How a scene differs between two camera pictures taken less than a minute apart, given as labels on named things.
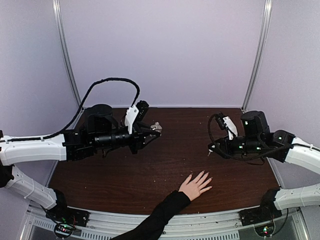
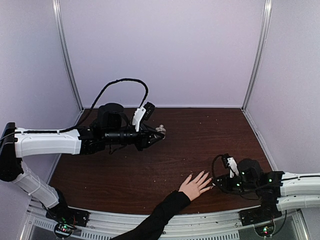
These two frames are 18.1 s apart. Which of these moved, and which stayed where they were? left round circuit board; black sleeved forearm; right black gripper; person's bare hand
Moved: right black gripper
Stayed: person's bare hand; black sleeved forearm; left round circuit board
